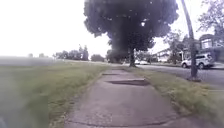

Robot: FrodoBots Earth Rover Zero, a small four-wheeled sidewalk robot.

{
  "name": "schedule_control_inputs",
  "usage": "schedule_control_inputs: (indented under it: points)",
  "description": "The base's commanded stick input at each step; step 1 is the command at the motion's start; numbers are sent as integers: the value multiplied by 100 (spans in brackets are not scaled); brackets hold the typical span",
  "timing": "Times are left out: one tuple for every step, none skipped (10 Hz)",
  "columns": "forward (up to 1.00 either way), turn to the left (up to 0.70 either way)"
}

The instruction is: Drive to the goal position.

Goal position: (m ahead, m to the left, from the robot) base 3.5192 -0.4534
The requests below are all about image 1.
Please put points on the round bush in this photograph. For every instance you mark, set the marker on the round bush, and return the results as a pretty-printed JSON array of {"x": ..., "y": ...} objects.
[{"x": 97, "y": 58}]

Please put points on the grass verge strip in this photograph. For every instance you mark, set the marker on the grass verge strip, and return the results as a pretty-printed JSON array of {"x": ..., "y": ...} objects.
[{"x": 180, "y": 90}]

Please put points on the utility pole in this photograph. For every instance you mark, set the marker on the utility pole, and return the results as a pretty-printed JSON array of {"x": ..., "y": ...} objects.
[{"x": 192, "y": 60}]

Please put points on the grey asphalt road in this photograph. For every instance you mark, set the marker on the grey asphalt road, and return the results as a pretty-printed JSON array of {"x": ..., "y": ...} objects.
[{"x": 210, "y": 75}]

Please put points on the row of distant trees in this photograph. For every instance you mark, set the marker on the row of distant trees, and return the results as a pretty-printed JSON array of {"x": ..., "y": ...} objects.
[{"x": 73, "y": 55}]

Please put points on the grey concrete sidewalk path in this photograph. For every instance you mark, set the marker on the grey concrete sidewalk path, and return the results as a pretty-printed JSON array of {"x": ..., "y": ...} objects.
[{"x": 123, "y": 100}]

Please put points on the white car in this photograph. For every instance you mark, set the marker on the white car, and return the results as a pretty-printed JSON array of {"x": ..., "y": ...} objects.
[{"x": 200, "y": 61}]

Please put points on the large dark tree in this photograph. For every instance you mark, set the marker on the large dark tree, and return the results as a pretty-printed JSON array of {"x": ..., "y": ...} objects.
[{"x": 131, "y": 33}]

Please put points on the vehicle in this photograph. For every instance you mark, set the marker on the vehicle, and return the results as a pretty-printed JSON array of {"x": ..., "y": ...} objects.
[{"x": 142, "y": 62}]

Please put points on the grass field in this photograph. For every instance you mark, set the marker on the grass field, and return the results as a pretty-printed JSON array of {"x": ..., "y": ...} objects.
[{"x": 43, "y": 86}]

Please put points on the dark house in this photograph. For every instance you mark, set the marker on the dark house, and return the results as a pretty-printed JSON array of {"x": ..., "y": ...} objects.
[{"x": 210, "y": 43}]

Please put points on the white house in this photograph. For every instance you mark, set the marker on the white house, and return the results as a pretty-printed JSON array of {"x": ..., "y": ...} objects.
[{"x": 164, "y": 56}]

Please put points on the small tree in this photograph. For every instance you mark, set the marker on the small tree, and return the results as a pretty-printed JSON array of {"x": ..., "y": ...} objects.
[{"x": 175, "y": 50}]

